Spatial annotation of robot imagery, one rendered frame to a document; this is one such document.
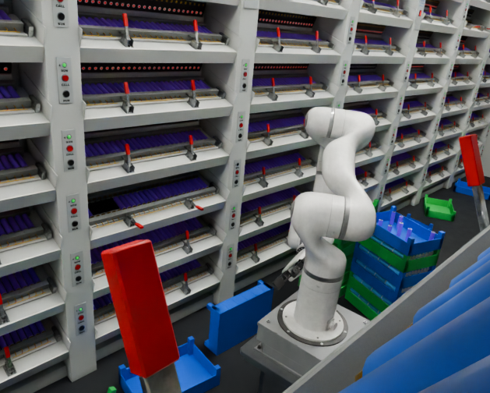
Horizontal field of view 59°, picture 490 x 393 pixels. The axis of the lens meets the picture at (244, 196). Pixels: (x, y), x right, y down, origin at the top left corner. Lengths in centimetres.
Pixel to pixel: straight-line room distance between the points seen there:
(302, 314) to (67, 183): 80
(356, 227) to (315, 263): 16
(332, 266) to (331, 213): 16
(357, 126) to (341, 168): 20
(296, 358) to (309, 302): 16
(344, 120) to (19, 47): 95
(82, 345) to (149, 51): 102
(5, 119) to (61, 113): 14
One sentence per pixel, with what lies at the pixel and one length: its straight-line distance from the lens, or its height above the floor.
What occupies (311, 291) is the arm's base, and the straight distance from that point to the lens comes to 129.
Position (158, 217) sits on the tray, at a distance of 162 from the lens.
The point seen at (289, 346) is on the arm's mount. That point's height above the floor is 36.
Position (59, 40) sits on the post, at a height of 115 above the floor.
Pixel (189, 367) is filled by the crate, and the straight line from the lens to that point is 177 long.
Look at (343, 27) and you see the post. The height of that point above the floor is 125.
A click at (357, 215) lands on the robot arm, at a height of 78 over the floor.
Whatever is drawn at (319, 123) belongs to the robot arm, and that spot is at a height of 95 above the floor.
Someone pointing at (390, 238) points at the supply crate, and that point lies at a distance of 196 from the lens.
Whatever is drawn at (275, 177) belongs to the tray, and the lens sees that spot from 209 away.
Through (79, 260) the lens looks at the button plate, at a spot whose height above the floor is 48.
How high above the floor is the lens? 122
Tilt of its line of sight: 22 degrees down
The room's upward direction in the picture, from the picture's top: 5 degrees clockwise
